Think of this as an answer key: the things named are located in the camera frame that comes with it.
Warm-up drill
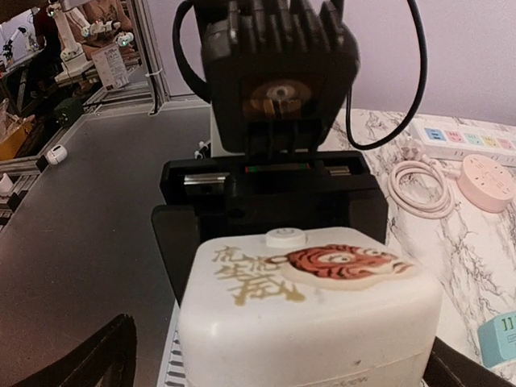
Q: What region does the teal power strip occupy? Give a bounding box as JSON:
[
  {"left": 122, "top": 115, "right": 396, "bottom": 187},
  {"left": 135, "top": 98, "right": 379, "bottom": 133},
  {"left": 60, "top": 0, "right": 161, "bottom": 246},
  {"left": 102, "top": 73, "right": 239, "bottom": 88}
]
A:
[{"left": 476, "top": 310, "right": 515, "bottom": 385}]

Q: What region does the pink cable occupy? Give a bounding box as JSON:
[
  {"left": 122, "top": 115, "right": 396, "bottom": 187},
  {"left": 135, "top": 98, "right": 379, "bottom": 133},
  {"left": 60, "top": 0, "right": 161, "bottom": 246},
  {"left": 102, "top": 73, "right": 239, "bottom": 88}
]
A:
[{"left": 387, "top": 136, "right": 464, "bottom": 219}]

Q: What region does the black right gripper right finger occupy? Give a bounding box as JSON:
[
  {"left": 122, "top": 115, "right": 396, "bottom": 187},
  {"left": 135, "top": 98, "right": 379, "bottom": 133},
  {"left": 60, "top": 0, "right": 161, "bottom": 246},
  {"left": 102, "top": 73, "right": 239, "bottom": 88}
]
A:
[{"left": 423, "top": 338, "right": 498, "bottom": 387}]

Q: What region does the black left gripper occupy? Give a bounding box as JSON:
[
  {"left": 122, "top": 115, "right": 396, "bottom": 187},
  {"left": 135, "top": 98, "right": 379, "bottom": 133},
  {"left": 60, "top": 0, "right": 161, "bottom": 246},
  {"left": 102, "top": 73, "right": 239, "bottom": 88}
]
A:
[{"left": 152, "top": 1, "right": 388, "bottom": 300}]

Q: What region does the pink round power socket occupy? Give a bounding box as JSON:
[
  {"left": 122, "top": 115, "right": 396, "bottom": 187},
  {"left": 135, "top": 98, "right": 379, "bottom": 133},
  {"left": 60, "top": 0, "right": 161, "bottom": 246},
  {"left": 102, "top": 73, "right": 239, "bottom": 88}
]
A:
[{"left": 456, "top": 154, "right": 515, "bottom": 214}]

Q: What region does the white multicolour power strip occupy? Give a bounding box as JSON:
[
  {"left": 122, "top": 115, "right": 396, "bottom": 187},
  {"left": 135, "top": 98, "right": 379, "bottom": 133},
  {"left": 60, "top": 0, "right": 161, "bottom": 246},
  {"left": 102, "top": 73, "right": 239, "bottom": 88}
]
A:
[{"left": 409, "top": 119, "right": 515, "bottom": 167}]

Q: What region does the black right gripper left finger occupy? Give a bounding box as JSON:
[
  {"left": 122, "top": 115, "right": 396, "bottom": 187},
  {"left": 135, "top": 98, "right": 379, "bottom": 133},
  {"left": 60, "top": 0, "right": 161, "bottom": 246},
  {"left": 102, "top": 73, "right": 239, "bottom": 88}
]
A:
[{"left": 38, "top": 314, "right": 137, "bottom": 386}]

